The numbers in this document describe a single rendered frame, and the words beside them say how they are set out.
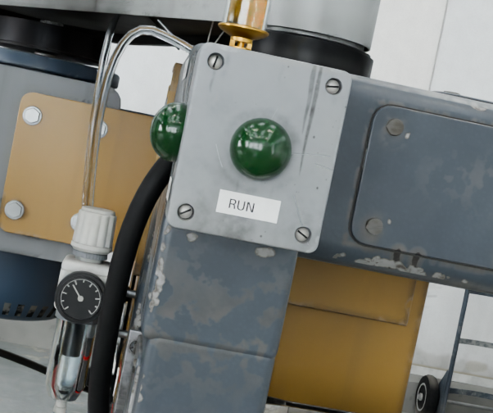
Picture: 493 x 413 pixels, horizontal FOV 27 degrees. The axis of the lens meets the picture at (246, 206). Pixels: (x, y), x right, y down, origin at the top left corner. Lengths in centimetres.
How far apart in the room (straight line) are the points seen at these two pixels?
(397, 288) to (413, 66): 512
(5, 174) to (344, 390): 35
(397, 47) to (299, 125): 541
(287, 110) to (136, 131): 43
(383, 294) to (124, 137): 27
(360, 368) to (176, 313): 35
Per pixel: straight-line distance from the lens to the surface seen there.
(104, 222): 75
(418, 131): 56
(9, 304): 98
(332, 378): 87
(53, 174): 92
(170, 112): 50
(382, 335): 87
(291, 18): 67
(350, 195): 55
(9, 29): 99
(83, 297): 74
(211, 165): 49
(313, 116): 50
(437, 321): 605
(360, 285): 81
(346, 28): 67
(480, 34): 604
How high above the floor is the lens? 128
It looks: 3 degrees down
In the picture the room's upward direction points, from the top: 11 degrees clockwise
